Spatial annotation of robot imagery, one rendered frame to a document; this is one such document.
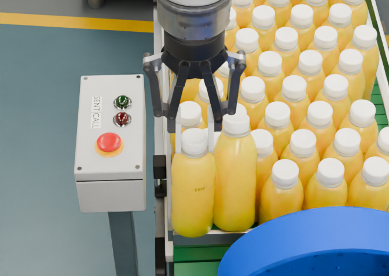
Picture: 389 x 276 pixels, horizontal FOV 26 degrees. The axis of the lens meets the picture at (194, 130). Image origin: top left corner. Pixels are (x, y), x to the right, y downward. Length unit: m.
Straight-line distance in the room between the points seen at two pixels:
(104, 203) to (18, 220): 1.29
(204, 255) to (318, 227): 0.40
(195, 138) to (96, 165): 0.15
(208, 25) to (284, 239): 0.27
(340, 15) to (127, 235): 0.54
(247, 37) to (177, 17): 0.48
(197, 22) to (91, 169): 0.35
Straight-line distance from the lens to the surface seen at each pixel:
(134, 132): 1.27
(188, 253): 1.37
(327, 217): 1.02
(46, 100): 2.87
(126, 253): 1.54
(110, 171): 1.22
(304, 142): 1.29
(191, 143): 1.18
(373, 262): 1.13
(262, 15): 1.49
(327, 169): 1.26
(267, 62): 1.40
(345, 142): 1.30
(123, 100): 1.30
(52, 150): 2.72
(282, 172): 1.25
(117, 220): 1.46
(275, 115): 1.32
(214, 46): 1.02
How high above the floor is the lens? 2.05
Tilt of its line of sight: 49 degrees down
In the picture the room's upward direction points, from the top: straight up
